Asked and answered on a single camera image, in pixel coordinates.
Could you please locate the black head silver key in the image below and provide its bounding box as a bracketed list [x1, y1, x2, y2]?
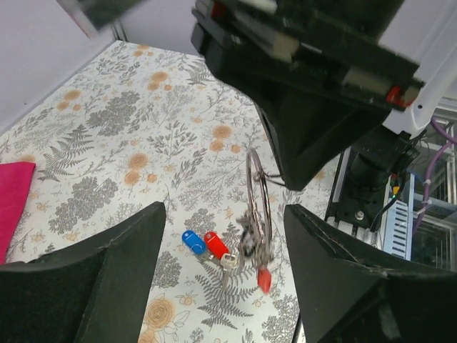
[236, 212, 274, 269]

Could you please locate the blue key tag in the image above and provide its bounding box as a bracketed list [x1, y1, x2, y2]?
[181, 230, 207, 256]

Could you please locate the folded pink cloth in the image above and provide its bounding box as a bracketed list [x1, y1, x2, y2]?
[0, 161, 36, 264]

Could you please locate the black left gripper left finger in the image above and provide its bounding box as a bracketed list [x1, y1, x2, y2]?
[1, 202, 166, 342]

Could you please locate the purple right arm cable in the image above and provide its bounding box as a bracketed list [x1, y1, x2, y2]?
[412, 119, 457, 237]

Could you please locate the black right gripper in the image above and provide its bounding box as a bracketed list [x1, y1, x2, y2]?
[191, 1, 424, 191]

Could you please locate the large metal keyring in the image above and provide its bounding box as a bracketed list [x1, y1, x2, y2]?
[246, 148, 285, 252]

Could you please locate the floral table mat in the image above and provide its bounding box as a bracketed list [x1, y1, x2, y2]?
[1, 42, 338, 342]

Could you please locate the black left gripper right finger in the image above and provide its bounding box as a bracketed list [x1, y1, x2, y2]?
[283, 204, 456, 342]

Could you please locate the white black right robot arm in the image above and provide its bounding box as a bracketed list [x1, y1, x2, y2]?
[191, 1, 456, 191]

